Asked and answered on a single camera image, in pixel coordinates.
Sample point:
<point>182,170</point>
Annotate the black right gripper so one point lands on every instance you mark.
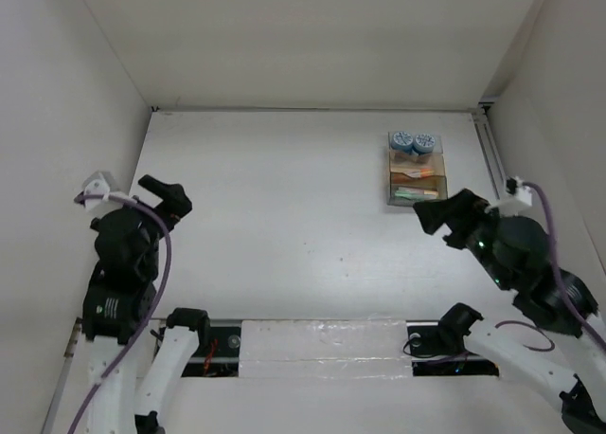
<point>460,208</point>

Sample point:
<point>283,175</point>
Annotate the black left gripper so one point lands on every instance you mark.
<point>172,195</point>

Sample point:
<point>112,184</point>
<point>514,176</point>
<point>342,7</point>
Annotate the thin orange pen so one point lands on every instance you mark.
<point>418,173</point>

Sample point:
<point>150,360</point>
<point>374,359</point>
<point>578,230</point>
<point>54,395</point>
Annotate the green-capped clear highlighter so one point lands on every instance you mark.
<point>405,195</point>

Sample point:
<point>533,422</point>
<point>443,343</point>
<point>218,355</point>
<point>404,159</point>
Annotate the blue round putty jar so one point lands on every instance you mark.
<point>401,141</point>

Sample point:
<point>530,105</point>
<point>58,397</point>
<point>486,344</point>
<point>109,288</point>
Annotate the yellow-capped pink highlighter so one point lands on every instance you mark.
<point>428,194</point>

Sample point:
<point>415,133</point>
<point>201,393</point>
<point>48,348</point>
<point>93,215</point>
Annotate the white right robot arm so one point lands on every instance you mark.
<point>556,348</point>

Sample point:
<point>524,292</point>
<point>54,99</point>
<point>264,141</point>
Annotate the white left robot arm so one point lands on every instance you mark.
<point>113,323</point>

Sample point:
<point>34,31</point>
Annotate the tiered acrylic organizer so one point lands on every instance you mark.
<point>416,168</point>

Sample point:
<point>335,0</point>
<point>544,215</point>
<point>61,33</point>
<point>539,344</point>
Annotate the aluminium rail at wall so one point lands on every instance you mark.
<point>489,148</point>

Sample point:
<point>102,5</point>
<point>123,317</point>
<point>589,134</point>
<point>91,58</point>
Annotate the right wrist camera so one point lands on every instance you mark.
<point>517,198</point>

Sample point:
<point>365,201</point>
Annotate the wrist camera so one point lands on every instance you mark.
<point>517,198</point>
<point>96,190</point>

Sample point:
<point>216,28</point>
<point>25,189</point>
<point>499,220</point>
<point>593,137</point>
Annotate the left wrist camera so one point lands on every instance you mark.
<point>96,190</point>

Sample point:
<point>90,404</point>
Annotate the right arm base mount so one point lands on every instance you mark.
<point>437,349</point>

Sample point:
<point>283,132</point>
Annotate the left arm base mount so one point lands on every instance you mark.
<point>218,353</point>

